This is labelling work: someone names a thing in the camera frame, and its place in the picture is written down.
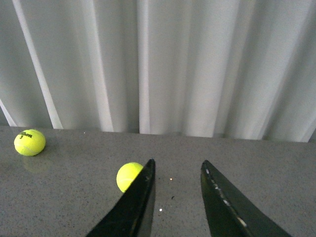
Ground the plain yellow tennis ball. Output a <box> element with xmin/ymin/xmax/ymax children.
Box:
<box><xmin>116</xmin><ymin>162</ymin><xmax>143</xmax><ymax>193</ymax></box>

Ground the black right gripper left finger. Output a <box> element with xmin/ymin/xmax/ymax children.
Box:
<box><xmin>87</xmin><ymin>159</ymin><xmax>156</xmax><ymax>237</ymax></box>

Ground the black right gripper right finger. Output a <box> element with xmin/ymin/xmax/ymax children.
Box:
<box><xmin>200</xmin><ymin>160</ymin><xmax>290</xmax><ymax>237</ymax></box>

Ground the Wilson 3 tennis ball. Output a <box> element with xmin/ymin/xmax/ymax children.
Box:
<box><xmin>14</xmin><ymin>129</ymin><xmax>46</xmax><ymax>156</ymax></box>

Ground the white pleated curtain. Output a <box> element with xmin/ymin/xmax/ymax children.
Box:
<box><xmin>0</xmin><ymin>0</ymin><xmax>316</xmax><ymax>142</ymax></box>

